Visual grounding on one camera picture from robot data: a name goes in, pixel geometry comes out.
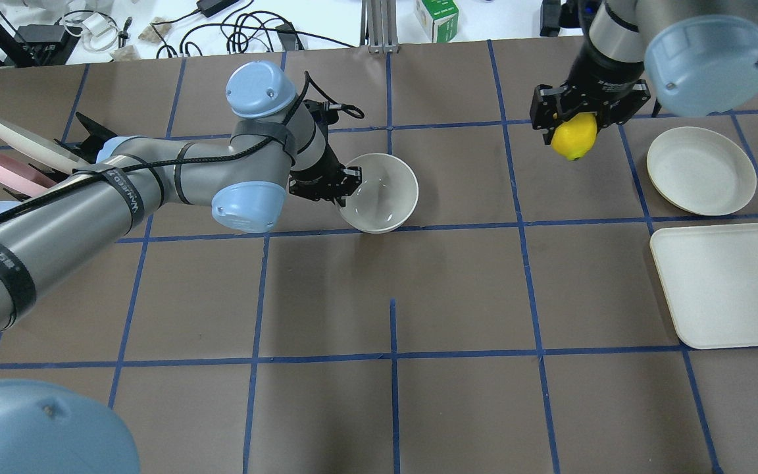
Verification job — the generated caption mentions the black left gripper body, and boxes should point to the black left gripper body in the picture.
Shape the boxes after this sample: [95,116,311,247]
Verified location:
[288,146,362,207]

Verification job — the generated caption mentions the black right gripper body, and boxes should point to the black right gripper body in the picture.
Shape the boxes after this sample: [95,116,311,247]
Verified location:
[530,79,651,146]

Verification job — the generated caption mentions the cream ceramic bowl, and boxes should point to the cream ceramic bowl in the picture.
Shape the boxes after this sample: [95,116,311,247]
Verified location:
[339,153,419,234]

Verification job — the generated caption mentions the yellow lemon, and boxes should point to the yellow lemon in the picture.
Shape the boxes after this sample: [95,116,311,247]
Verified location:
[550,112,599,160]

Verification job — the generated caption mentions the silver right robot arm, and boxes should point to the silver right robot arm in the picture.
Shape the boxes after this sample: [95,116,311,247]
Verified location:
[530,1,758,145]

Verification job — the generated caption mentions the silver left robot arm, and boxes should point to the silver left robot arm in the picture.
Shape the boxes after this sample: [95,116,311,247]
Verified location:
[0,61,362,473]

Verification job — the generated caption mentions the cream flat plate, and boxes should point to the cream flat plate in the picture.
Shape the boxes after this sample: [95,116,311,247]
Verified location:
[646,126,757,217]

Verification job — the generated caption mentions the green white box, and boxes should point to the green white box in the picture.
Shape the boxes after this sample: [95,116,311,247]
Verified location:
[413,1,460,44]

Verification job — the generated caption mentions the black power adapter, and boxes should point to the black power adapter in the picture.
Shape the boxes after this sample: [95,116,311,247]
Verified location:
[195,0,239,18]

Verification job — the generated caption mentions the white rectangular tray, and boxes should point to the white rectangular tray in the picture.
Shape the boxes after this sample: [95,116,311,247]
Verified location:
[649,224,758,349]

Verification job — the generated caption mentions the black dish rack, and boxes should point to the black dish rack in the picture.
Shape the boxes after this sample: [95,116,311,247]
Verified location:
[7,112,117,201]

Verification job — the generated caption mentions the cream plate in rack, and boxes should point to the cream plate in rack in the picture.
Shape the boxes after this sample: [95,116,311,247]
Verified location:
[0,119,90,174]

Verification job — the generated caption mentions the pink plate in rack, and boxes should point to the pink plate in rack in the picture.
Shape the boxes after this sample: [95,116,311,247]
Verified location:
[0,153,57,198]

